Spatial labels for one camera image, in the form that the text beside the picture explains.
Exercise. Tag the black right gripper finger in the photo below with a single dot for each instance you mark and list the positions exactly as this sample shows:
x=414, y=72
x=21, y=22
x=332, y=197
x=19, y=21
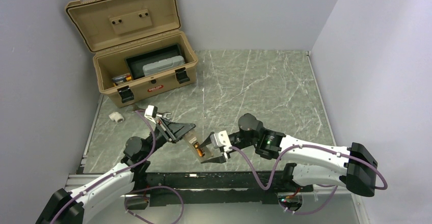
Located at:
x=208, y=141
x=219, y=159

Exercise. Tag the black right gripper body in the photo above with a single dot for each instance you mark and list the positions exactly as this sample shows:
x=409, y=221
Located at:
x=242, y=142

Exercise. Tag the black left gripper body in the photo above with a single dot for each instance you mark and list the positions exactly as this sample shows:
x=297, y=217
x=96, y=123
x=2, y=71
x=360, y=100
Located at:
x=163, y=133

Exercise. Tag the orange AAA battery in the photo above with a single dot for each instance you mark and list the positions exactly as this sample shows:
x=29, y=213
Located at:
x=198, y=150

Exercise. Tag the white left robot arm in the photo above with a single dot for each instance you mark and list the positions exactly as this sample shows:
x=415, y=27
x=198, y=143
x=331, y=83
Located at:
x=101, y=182

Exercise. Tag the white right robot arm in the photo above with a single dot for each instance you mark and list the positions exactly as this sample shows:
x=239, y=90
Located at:
x=353, y=167

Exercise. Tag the pack of batteries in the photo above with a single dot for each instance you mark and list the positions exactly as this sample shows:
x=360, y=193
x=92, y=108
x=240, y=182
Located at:
x=117, y=80

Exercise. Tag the silver open-end wrench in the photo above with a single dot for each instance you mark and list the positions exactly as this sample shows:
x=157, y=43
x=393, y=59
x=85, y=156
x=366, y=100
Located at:
x=135, y=108

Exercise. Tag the white plastic pipe fitting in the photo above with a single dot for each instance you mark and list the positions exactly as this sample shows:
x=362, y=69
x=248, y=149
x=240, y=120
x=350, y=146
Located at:
x=116, y=117

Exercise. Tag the grey plastic case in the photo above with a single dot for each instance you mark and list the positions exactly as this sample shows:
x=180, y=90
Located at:
x=163, y=65

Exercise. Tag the black tray in toolbox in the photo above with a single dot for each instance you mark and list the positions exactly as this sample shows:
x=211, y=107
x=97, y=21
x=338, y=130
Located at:
x=136, y=62

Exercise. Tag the tan plastic toolbox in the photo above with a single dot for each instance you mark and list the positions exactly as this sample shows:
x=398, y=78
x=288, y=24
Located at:
x=114, y=30

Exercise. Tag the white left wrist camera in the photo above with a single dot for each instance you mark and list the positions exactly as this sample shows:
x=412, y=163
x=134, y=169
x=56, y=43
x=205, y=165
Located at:
x=150, y=112

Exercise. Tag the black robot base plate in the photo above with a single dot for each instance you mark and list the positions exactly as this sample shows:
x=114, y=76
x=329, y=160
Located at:
x=211, y=188

